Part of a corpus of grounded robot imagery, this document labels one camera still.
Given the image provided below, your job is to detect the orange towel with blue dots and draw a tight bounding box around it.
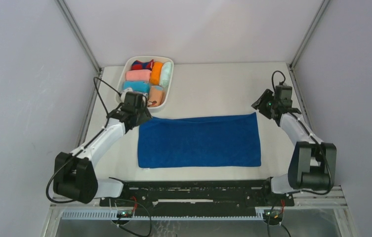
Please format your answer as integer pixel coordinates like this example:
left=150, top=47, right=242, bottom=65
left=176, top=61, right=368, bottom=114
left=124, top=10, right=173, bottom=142
left=147, top=85, right=164, bottom=107

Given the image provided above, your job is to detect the blue microfiber towel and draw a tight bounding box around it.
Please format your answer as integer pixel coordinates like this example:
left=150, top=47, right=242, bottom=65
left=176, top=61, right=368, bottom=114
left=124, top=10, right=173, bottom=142
left=137, top=113, right=261, bottom=168

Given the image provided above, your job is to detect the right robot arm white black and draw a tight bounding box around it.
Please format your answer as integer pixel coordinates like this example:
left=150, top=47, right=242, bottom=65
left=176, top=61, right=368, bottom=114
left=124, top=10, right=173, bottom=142
left=252, top=84, right=336, bottom=205

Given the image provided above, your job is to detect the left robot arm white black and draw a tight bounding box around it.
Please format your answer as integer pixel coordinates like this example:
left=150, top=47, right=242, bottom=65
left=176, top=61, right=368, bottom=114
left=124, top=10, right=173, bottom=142
left=46, top=92, right=152, bottom=206

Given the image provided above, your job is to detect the light blue rolled towel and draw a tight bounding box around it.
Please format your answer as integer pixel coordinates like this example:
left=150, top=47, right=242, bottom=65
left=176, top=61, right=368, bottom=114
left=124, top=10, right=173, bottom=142
left=122, top=80, right=151, bottom=93

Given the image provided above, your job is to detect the pink rolled towel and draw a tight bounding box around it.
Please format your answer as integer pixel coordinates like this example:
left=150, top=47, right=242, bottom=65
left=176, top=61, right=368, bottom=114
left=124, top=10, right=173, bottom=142
left=125, top=69, right=152, bottom=81

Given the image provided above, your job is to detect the orange rolled towel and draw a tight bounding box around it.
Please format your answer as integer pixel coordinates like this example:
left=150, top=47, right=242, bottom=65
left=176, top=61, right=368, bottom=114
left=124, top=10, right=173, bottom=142
left=149, top=62, right=164, bottom=85

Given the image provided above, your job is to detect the red and blue rolled towel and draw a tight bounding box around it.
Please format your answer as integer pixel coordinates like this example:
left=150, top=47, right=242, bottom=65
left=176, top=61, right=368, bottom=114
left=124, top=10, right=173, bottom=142
left=130, top=60, right=154, bottom=71

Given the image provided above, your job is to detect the white plastic tray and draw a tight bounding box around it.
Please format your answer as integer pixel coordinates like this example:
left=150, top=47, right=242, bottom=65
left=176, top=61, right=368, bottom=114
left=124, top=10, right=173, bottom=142
left=116, top=56, right=174, bottom=112

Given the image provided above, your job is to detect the mint green rolled towel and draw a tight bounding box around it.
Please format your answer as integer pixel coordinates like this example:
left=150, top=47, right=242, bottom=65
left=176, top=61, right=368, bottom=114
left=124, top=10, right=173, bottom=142
left=159, top=62, right=172, bottom=87

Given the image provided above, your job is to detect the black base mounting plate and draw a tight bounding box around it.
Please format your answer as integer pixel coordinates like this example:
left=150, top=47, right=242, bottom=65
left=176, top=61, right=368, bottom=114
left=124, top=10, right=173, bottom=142
left=99, top=180, right=294, bottom=218

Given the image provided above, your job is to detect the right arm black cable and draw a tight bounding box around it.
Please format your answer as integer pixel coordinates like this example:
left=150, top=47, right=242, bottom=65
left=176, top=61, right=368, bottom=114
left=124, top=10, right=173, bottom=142
left=271, top=70, right=333, bottom=196

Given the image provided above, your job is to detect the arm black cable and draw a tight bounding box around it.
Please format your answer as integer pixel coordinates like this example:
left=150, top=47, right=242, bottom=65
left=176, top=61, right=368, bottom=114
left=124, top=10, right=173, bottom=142
left=271, top=70, right=333, bottom=196
left=45, top=77, right=123, bottom=204

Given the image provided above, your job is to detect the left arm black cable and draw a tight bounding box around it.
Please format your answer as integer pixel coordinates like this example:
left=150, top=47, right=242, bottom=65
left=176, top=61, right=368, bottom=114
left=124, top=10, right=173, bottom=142
left=45, top=77, right=123, bottom=204

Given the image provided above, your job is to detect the right aluminium frame post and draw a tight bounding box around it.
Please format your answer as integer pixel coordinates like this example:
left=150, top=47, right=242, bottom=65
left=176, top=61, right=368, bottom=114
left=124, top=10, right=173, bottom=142
left=289, top=0, right=332, bottom=71

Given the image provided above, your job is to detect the aluminium frame post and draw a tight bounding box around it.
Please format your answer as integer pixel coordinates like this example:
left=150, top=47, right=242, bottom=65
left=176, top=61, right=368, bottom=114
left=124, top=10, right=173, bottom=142
left=289, top=0, right=332, bottom=71
left=55, top=0, right=102, bottom=76

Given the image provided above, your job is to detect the left circuit board with wires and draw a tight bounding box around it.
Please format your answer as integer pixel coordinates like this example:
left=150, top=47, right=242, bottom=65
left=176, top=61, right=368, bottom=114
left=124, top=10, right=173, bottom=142
left=111, top=197, right=152, bottom=237

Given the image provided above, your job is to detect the circuit board with wires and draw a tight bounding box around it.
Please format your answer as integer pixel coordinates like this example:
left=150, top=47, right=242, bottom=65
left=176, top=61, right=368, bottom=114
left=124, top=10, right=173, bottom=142
left=111, top=197, right=152, bottom=237
left=263, top=199, right=291, bottom=237

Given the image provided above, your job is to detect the white slotted cable duct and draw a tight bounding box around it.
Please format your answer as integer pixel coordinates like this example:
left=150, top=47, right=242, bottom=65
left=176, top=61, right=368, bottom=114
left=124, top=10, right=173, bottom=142
left=62, top=210, right=266, bottom=221

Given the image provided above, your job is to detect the right circuit board with wires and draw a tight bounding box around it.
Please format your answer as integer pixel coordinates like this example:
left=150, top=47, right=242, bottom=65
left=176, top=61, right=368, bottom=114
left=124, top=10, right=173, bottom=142
left=263, top=199, right=291, bottom=237

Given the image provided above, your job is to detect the left aluminium frame post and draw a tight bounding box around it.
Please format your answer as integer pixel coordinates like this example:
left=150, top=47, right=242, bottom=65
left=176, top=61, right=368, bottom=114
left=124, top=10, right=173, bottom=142
left=55, top=0, right=102, bottom=76

